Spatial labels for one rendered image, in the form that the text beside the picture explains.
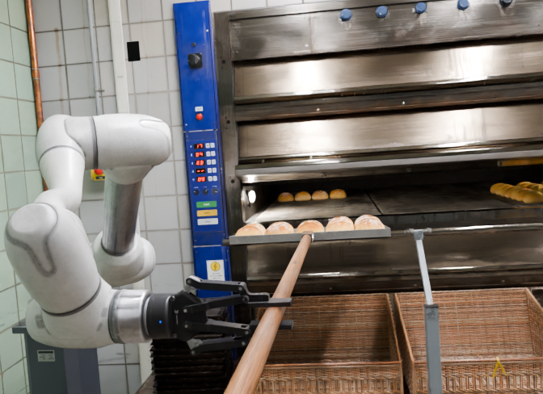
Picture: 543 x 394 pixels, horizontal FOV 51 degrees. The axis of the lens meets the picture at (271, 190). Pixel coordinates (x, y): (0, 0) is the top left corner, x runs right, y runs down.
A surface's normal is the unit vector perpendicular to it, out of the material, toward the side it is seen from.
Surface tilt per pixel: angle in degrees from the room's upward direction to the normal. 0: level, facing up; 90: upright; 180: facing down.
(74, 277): 110
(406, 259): 70
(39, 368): 90
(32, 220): 45
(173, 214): 90
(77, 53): 90
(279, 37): 91
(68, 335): 122
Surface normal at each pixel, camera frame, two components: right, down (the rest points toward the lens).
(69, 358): 0.58, 0.02
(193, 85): -0.11, 0.07
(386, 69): -0.12, -0.27
